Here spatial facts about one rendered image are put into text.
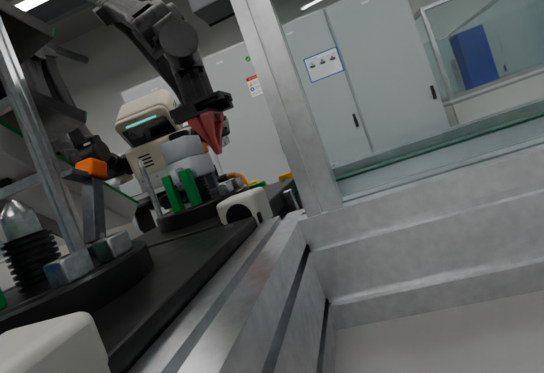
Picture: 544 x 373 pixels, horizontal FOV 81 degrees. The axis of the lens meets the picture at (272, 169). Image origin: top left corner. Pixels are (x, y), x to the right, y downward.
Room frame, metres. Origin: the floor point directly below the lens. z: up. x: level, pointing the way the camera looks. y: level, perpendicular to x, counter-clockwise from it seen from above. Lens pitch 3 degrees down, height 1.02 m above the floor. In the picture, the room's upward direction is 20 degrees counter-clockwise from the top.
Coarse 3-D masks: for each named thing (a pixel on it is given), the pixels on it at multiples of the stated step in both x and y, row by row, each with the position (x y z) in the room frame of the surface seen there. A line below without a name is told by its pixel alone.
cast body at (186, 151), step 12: (180, 132) 0.46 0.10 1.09; (168, 144) 0.45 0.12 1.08; (180, 144) 0.44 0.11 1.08; (192, 144) 0.45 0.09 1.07; (168, 156) 0.45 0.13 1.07; (180, 156) 0.44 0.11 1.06; (192, 156) 0.44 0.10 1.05; (204, 156) 0.47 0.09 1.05; (168, 168) 0.44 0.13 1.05; (180, 168) 0.43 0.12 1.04; (192, 168) 0.43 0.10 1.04; (204, 168) 0.46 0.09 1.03; (180, 180) 0.42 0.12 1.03
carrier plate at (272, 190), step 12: (288, 180) 0.52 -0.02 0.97; (276, 192) 0.43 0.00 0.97; (276, 204) 0.39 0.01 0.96; (216, 216) 0.40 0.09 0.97; (156, 228) 0.51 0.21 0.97; (192, 228) 0.37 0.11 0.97; (204, 228) 0.34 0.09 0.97; (132, 240) 0.46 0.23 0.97; (144, 240) 0.42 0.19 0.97; (156, 240) 0.38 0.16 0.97; (168, 240) 0.35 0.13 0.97
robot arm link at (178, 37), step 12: (180, 12) 0.57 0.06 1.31; (156, 24) 0.49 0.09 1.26; (168, 24) 0.49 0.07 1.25; (180, 24) 0.49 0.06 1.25; (156, 36) 0.53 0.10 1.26; (168, 36) 0.49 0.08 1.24; (180, 36) 0.49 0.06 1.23; (192, 36) 0.49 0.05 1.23; (156, 48) 0.56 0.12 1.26; (168, 48) 0.49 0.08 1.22; (180, 48) 0.49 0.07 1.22; (192, 48) 0.49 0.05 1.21; (168, 60) 0.53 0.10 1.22; (180, 60) 0.50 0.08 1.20; (192, 60) 0.52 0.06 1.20
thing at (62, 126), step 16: (0, 80) 0.49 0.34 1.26; (0, 96) 0.49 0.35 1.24; (32, 96) 0.52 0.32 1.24; (48, 96) 0.54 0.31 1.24; (48, 112) 0.54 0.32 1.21; (64, 112) 0.56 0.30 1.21; (80, 112) 0.58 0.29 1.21; (16, 128) 0.57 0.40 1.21; (48, 128) 0.59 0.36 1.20; (64, 128) 0.59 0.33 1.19
